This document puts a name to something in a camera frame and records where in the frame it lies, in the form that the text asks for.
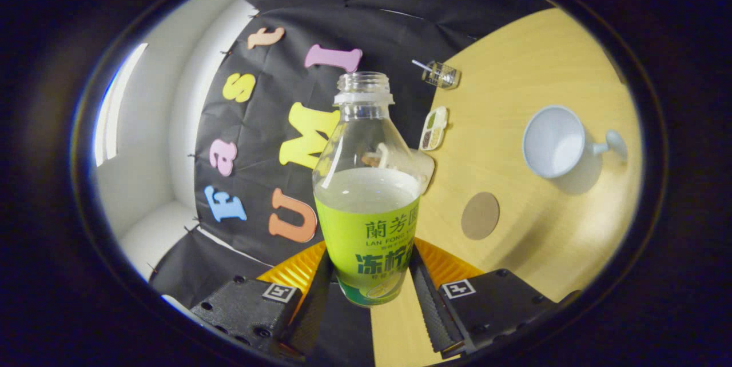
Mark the wooden table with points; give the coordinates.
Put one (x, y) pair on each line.
(543, 230)

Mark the ceiling light panel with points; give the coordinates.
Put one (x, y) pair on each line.
(117, 110)

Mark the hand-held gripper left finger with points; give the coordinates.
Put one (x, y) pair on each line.
(311, 304)

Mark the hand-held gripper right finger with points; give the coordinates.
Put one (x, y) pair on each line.
(426, 304)

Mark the green label juice bottle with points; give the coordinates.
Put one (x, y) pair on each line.
(366, 230)

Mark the white compartment food tray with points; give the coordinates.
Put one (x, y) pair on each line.
(433, 128)

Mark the white toaster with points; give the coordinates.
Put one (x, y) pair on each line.
(426, 172)

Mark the white straw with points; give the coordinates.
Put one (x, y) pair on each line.
(420, 63)

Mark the round brown coaster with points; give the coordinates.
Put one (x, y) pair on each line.
(480, 216)

